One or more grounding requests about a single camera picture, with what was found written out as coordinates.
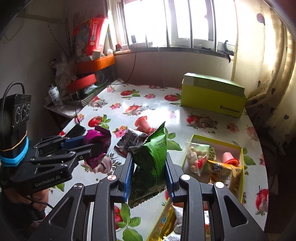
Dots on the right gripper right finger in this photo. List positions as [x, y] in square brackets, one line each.
[229, 219]

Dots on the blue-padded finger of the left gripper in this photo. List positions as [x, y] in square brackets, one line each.
[73, 142]

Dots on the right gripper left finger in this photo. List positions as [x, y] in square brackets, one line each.
[68, 220]

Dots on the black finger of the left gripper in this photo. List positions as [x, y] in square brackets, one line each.
[83, 152]

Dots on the purple candy wrapper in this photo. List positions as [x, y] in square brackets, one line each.
[101, 139]

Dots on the dark patterned snack pack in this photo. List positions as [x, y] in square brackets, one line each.
[129, 139]

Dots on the red jelly cup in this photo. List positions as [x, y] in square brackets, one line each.
[143, 125]

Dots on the green snack bag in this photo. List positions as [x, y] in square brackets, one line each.
[150, 162]

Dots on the gold snack bar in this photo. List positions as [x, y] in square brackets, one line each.
[165, 223]

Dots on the left hand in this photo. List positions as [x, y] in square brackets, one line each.
[42, 196]

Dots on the black remote control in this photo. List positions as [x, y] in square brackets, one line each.
[76, 131]

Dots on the yellow snack bag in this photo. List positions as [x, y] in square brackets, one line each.
[229, 175]

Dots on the floral tomato tablecloth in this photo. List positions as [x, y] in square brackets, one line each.
[117, 109]

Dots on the clear sanitizer bottle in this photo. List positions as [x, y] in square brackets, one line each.
[55, 97]

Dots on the pink jelly cup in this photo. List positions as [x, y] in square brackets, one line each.
[227, 158]

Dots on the clear peanut bag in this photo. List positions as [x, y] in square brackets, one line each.
[197, 156]

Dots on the red round tin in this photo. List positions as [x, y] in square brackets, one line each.
[81, 83]

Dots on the orange box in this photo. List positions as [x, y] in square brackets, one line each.
[95, 65]

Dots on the red carton on shelf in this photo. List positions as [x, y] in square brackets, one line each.
[90, 36]

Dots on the yellow-green box lid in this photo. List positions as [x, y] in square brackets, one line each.
[213, 94]

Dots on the heart-patterned curtain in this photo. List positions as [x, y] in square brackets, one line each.
[264, 64]

